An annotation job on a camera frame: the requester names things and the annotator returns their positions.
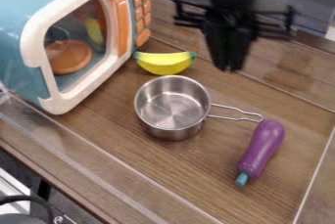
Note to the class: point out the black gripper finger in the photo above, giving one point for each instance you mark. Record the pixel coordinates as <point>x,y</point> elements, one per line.
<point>216,40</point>
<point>241,39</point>

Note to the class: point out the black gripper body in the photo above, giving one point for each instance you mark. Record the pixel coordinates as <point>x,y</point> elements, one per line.
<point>268,24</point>

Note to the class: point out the purple toy eggplant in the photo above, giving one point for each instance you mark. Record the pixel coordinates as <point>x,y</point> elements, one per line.
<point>267,139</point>

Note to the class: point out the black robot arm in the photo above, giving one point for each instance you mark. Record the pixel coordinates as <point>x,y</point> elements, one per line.
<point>258,5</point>

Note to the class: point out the yellow toy banana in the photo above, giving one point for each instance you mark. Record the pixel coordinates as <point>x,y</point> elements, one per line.
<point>165,63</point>

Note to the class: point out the blue toy microwave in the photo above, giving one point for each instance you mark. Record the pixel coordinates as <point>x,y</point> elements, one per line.
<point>113,26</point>

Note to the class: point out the orange microwave turntable plate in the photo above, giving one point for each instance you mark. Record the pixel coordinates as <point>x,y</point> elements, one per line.
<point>69,55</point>

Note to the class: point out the silver pot with handle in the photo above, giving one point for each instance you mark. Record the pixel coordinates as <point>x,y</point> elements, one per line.
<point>173,103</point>

